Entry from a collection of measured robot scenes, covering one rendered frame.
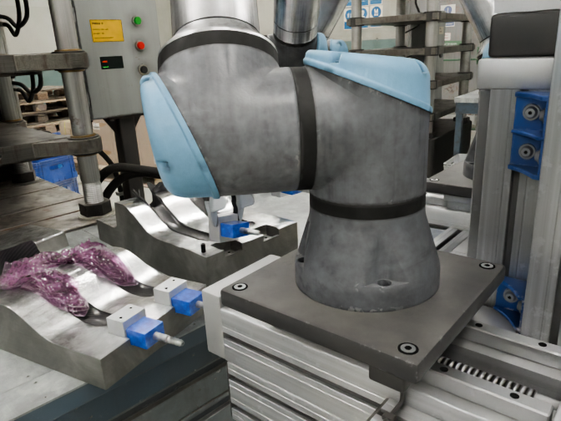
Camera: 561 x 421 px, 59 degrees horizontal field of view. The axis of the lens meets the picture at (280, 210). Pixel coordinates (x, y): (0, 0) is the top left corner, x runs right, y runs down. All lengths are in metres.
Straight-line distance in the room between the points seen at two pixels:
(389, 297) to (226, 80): 0.24
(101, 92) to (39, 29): 6.75
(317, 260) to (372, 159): 0.11
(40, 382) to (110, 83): 1.15
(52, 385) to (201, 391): 0.34
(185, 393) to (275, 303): 0.61
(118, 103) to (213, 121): 1.41
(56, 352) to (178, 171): 0.51
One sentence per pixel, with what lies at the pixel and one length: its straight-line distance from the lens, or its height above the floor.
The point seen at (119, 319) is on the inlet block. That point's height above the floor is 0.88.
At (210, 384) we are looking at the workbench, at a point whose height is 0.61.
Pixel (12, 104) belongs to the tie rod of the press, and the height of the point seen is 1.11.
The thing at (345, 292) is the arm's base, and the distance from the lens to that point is 0.47.
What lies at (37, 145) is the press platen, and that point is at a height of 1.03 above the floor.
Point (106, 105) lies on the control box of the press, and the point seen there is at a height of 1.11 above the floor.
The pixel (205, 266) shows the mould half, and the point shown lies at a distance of 1.00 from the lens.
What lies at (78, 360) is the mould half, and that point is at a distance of 0.84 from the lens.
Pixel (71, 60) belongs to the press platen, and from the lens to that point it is 1.59.
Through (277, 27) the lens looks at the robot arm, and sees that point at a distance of 0.86.
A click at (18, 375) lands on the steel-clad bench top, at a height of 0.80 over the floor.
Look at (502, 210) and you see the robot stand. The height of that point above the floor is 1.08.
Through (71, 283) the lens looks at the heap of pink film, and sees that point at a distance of 0.95.
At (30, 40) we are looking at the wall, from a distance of 8.43.
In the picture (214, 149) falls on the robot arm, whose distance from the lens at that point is 0.42.
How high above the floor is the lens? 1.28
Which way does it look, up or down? 18 degrees down
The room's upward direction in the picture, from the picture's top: 3 degrees counter-clockwise
